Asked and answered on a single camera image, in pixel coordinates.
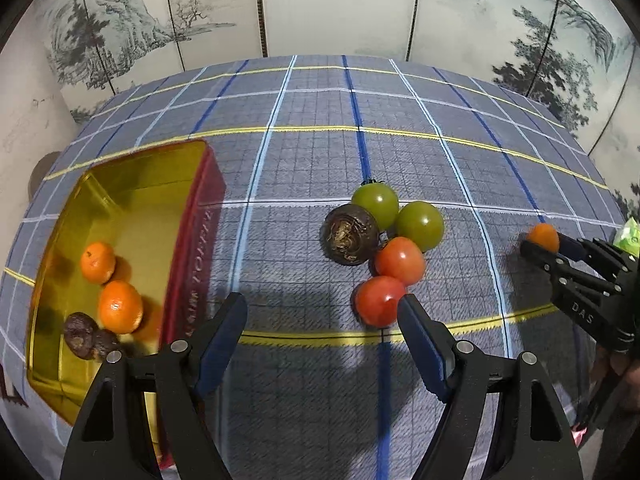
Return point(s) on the red tomato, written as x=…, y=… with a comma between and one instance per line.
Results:
x=379, y=301

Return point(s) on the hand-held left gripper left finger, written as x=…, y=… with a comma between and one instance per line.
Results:
x=220, y=350

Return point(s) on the large orange mandarin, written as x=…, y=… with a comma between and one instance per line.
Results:
x=120, y=307

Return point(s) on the small oval orange kumquat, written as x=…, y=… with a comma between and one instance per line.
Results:
x=544, y=237

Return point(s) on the round brown stool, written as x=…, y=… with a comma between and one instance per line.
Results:
x=44, y=175

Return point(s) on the orange-red tomato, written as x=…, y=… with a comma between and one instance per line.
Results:
x=401, y=260

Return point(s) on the blue plaid tablecloth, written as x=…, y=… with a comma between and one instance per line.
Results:
x=310, y=160

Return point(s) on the green tissue packet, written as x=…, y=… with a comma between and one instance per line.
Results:
x=631, y=236

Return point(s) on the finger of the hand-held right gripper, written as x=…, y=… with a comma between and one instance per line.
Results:
x=582, y=305
x=570, y=248

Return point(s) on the green tomato with stem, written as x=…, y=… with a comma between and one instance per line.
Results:
x=376, y=205

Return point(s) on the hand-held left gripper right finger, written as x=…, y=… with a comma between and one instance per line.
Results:
x=425, y=350

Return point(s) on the small orange mandarin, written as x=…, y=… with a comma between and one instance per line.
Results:
x=97, y=262

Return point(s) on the red tin box gold inside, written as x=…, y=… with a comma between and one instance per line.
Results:
x=145, y=220

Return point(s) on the landscape painted folding screen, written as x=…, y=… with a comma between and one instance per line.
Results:
x=325, y=5

